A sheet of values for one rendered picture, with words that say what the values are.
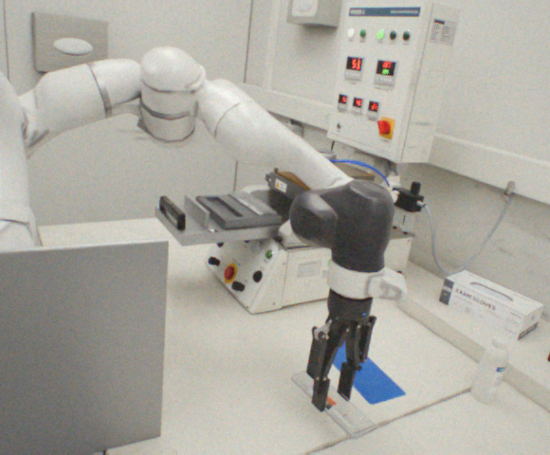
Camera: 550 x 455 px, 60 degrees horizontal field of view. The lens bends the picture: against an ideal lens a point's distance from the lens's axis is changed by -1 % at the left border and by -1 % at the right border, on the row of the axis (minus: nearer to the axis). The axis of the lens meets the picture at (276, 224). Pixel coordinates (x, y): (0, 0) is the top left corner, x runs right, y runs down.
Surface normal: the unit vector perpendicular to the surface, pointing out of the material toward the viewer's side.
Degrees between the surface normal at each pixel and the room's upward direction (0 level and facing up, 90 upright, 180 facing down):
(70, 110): 99
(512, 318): 90
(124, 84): 78
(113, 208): 90
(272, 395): 0
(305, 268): 90
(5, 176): 53
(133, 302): 90
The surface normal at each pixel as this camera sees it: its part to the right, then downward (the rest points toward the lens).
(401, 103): -0.86, 0.07
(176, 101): 0.40, 0.72
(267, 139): 0.40, 0.37
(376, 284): 0.03, 0.36
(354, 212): -0.58, 0.06
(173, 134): 0.24, 0.87
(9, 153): 0.82, -0.03
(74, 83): 0.29, -0.34
